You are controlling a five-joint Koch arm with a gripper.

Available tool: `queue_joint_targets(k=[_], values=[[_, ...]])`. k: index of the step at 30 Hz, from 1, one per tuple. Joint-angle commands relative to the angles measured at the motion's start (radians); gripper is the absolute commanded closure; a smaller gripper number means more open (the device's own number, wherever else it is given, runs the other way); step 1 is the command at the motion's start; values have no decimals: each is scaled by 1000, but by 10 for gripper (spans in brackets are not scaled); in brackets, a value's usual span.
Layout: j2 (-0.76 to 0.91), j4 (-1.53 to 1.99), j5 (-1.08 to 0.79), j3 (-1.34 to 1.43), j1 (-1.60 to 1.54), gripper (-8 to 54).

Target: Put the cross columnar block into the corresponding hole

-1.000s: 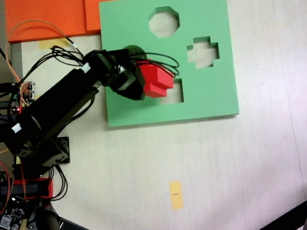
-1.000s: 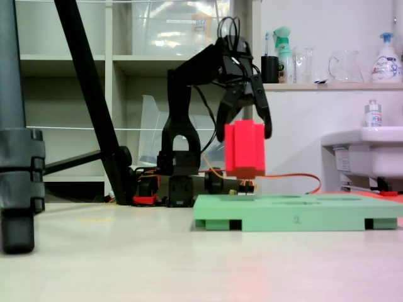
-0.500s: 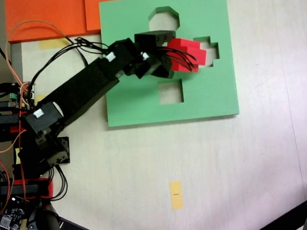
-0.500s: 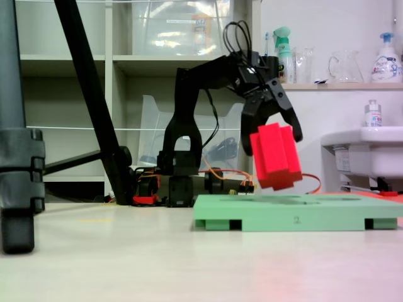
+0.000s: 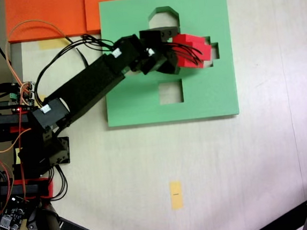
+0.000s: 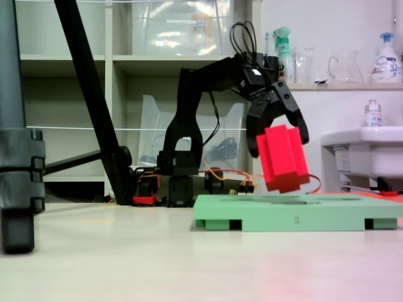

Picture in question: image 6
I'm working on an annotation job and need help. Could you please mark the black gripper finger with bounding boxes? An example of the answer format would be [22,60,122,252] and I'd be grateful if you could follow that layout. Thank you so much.
[246,103,275,159]
[272,80,310,146]

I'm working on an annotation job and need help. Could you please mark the red cross columnar block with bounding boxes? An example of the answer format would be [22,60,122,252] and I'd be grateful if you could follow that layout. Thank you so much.
[255,124,311,194]

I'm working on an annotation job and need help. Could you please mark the clear glass beaker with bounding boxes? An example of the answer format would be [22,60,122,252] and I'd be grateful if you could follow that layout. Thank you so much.
[294,46,315,84]

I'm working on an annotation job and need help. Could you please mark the green spray bottle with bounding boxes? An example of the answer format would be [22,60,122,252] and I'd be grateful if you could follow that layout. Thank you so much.
[273,26,295,84]

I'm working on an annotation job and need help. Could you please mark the clear glass pitcher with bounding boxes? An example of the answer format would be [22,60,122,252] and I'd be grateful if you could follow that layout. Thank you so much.
[328,50,365,84]

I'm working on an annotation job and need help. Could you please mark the small clear sanitizer bottle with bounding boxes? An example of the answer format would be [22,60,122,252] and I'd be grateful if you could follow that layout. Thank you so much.
[364,99,383,128]

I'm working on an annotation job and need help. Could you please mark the green shape sorting board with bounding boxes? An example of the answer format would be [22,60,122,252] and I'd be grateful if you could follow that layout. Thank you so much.
[192,193,403,233]

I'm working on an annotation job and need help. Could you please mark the white sink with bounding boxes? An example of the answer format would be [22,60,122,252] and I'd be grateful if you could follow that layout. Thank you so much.
[320,126,403,185]

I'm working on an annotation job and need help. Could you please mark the white pump soap bottle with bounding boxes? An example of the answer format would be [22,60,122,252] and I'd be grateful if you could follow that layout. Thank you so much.
[370,31,403,84]

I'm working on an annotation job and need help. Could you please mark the clear plastic storage box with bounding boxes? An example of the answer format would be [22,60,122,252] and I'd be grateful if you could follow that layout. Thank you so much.
[131,0,236,57]

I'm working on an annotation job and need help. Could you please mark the clear plastic tray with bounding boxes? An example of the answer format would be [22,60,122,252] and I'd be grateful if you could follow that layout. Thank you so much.
[137,94,246,172]

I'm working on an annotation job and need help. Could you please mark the small red black clamp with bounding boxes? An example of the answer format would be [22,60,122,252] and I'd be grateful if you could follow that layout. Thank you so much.
[375,176,398,198]

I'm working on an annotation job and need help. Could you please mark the pale shelf unit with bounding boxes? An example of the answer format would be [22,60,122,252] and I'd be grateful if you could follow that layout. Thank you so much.
[14,0,262,202]

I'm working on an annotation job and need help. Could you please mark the black tripod leg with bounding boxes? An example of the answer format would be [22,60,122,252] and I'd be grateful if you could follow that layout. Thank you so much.
[0,0,47,255]
[53,0,135,206]

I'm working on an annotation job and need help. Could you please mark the black tripod brace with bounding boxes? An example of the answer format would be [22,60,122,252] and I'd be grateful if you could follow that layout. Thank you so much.
[43,150,102,176]

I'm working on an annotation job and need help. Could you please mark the black cable bundle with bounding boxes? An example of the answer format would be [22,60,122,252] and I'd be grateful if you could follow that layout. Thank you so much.
[206,137,241,167]

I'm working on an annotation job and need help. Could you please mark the long black wire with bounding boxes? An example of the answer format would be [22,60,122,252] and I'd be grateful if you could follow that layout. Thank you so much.
[203,91,221,147]

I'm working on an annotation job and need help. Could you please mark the orange wire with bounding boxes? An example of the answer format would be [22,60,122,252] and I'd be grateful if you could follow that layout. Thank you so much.
[201,157,322,195]

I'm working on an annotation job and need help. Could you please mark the wooden wall shelf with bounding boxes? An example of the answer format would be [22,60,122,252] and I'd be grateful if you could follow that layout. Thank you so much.
[285,82,403,92]

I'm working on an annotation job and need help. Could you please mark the black wrist wire loops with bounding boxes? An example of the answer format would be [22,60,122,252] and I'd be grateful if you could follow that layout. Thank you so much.
[229,20,258,62]

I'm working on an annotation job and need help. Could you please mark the white string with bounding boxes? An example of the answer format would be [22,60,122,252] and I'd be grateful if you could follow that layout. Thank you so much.
[26,125,249,131]

